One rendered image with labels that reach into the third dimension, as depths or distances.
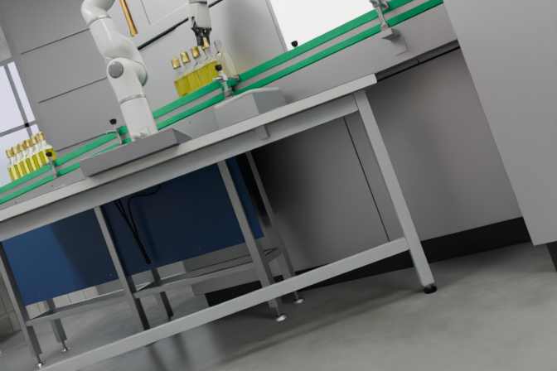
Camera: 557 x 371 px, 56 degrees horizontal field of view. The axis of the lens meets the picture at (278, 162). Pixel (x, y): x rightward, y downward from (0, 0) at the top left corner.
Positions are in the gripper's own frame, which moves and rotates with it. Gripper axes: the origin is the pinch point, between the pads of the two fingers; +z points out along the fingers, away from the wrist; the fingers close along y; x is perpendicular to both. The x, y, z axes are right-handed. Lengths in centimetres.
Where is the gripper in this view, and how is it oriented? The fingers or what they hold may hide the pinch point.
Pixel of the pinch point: (203, 40)
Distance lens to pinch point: 225.4
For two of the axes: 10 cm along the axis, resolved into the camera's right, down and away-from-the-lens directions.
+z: 1.2, 9.9, 1.2
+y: -4.6, 1.6, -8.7
